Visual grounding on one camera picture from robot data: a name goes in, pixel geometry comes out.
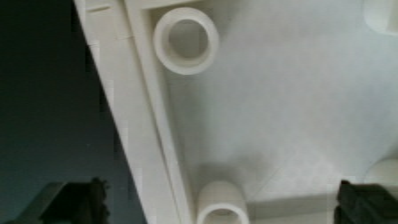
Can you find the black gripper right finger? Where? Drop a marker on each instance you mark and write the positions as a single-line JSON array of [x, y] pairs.
[[366, 205]]

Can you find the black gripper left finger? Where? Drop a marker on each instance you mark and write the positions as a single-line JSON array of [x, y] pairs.
[[68, 204]]

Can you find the white square tabletop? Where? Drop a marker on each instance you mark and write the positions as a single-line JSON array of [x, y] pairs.
[[251, 85]]

